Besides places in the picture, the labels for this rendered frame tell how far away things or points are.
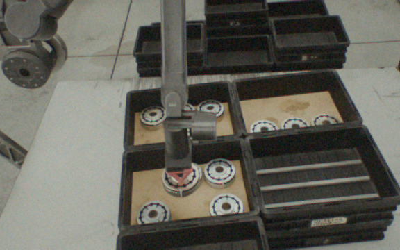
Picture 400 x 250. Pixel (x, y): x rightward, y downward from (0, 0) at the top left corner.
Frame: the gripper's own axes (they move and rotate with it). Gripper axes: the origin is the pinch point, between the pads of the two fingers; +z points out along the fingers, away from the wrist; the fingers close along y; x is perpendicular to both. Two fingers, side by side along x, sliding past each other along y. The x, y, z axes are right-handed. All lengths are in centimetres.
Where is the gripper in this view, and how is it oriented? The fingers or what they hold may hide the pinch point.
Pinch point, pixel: (180, 172)
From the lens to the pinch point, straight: 110.8
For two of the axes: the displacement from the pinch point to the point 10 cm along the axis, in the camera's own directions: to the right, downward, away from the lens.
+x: -10.0, 0.6, -0.1
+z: 0.3, 6.9, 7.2
